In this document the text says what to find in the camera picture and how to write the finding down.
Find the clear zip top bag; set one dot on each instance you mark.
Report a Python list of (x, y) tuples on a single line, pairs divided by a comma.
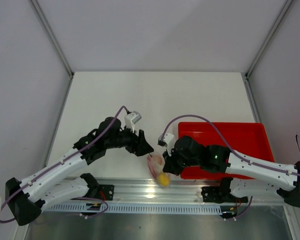
[(159, 168)]

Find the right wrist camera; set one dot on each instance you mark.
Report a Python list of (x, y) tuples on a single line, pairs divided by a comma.
[(166, 140)]

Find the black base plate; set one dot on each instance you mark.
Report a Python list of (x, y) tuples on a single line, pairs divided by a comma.
[(211, 194), (107, 192)]

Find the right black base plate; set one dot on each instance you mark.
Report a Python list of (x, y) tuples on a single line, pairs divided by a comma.
[(211, 194)]

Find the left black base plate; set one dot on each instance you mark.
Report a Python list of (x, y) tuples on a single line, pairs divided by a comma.
[(107, 192)]

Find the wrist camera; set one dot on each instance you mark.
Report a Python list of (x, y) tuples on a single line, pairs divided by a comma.
[(166, 140), (131, 119)]

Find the white slotted cable duct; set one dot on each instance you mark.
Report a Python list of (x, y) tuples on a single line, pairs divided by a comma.
[(136, 208)]

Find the yellow toy pepper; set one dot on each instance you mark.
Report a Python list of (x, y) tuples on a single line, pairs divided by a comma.
[(163, 179)]

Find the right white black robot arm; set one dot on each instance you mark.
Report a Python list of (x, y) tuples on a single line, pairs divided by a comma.
[(247, 176)]

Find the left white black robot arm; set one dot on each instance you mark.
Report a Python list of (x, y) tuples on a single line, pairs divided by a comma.
[(31, 196)]

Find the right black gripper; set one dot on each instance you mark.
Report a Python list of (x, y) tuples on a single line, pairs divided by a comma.
[(170, 165)]

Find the red plastic tray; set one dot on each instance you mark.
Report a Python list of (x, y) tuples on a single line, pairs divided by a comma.
[(247, 138)]

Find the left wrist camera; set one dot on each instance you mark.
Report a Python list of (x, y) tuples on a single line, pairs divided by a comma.
[(131, 119)]

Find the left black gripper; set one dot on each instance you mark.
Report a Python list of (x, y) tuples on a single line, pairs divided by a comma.
[(143, 148)]

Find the white egg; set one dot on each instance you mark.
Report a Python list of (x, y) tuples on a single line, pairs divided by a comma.
[(157, 159)]

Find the aluminium mounting rail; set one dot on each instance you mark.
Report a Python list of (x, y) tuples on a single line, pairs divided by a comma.
[(148, 191)]

